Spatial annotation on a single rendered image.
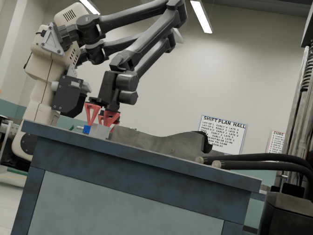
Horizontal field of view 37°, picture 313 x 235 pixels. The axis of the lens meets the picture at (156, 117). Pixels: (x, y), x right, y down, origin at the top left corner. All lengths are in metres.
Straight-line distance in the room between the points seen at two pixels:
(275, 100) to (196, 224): 8.08
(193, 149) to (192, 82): 7.68
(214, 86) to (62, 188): 8.19
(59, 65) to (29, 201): 0.87
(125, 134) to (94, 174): 0.64
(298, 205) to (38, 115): 1.14
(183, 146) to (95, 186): 0.65
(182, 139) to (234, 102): 7.45
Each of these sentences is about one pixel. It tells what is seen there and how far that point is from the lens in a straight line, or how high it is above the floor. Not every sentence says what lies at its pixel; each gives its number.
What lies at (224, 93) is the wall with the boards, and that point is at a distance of 9.38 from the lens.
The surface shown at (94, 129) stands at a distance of 1.62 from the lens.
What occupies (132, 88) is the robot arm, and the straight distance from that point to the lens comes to 1.62.
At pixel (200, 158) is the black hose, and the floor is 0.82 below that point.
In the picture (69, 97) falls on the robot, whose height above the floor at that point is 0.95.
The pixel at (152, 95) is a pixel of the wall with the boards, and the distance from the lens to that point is 9.66.
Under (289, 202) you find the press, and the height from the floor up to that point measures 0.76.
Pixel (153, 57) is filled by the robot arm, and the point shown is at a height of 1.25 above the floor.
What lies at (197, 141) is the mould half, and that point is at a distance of 1.88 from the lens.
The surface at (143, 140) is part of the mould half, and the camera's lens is 1.92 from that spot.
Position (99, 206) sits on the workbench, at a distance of 1.33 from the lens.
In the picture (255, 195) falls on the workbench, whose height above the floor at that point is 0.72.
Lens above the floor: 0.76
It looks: 6 degrees up
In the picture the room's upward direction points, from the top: 15 degrees clockwise
